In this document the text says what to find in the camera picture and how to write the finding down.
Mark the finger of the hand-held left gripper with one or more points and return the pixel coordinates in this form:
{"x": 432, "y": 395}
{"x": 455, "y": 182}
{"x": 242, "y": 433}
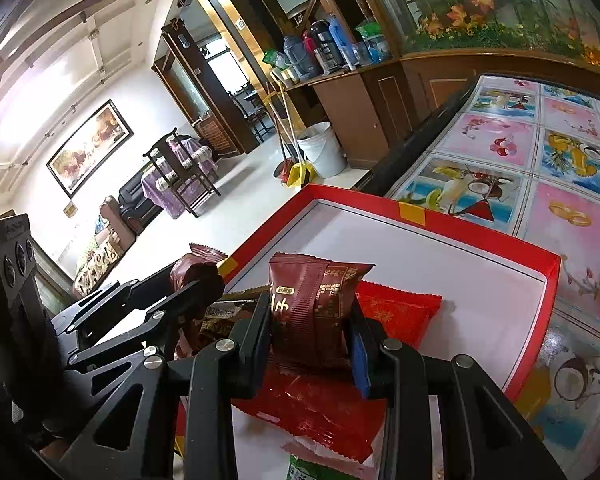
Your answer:
{"x": 125, "y": 292}
{"x": 180, "y": 310}

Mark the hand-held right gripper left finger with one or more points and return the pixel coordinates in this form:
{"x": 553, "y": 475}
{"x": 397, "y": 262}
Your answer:
{"x": 256, "y": 345}

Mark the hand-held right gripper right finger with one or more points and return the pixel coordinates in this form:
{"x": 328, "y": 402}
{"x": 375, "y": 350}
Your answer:
{"x": 362, "y": 366}

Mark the brown crinkled snack packet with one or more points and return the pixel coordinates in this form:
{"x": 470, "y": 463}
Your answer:
{"x": 195, "y": 272}

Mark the brown gold snack packet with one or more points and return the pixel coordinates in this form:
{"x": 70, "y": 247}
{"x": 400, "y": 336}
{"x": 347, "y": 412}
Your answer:
{"x": 230, "y": 312}

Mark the red gold-print snack packet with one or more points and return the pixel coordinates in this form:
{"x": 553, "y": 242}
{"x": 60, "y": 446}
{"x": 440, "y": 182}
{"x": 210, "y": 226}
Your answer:
{"x": 310, "y": 410}
{"x": 400, "y": 312}

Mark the dark red snack packet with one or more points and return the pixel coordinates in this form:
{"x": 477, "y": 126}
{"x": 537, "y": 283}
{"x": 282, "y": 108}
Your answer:
{"x": 315, "y": 310}

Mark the red gift box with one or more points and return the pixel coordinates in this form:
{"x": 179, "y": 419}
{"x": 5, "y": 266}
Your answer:
{"x": 480, "y": 280}

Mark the patterned sofa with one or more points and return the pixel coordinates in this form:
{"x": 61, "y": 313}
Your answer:
{"x": 100, "y": 255}

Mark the black sofa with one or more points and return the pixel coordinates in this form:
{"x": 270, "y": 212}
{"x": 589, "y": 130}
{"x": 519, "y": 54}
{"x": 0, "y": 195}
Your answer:
{"x": 137, "y": 200}

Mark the purple cloth table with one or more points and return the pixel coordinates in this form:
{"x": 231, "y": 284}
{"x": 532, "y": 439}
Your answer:
{"x": 165, "y": 190}

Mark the green snack packet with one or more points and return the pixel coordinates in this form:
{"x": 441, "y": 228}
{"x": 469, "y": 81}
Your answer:
{"x": 315, "y": 471}

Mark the dark wooden chair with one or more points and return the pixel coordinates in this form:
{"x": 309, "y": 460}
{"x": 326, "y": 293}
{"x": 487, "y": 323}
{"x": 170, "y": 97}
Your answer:
{"x": 180, "y": 170}

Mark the red broom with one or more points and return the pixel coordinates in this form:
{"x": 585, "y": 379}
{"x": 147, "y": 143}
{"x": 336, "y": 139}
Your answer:
{"x": 282, "y": 170}

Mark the yellow dustpan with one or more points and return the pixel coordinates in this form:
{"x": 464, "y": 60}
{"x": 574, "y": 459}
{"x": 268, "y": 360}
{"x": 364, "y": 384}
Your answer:
{"x": 301, "y": 174}

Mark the white plastic bucket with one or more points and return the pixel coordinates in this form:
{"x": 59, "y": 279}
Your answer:
{"x": 322, "y": 152}

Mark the dining chair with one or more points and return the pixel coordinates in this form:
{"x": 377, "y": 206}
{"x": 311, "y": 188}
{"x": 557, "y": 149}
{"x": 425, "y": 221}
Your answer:
{"x": 252, "y": 110}

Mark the dark wooden display cabinet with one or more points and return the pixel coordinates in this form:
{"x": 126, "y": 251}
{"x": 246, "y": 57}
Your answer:
{"x": 205, "y": 90}

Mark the printed fruit tablecloth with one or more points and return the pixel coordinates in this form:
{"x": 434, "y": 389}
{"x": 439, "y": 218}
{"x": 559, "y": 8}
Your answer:
{"x": 555, "y": 200}

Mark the wooden side cabinet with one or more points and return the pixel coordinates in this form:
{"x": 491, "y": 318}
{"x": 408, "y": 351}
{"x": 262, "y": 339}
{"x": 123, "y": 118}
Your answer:
{"x": 360, "y": 105}

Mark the small green bag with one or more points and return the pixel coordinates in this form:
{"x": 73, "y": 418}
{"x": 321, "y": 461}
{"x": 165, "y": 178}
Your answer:
{"x": 272, "y": 57}

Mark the grey thermos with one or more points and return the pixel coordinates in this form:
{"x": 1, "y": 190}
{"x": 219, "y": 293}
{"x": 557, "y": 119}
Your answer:
{"x": 300, "y": 60}

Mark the red black thermos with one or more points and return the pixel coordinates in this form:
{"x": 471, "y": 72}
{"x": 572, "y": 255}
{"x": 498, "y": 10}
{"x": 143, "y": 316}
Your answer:
{"x": 322, "y": 47}

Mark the wooden aquarium cabinet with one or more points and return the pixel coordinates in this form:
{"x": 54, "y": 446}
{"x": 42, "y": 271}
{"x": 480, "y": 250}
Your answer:
{"x": 455, "y": 80}

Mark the blue thermos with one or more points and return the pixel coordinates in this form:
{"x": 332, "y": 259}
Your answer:
{"x": 341, "y": 42}

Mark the green plastic bag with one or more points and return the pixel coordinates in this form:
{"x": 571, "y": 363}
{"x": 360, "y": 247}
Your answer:
{"x": 375, "y": 40}

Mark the glass aquarium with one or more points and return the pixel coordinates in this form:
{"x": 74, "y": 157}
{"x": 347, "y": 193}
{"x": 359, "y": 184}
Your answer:
{"x": 490, "y": 5}

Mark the framed wall painting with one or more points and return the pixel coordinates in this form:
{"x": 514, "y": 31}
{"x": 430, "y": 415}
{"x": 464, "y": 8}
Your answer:
{"x": 90, "y": 147}

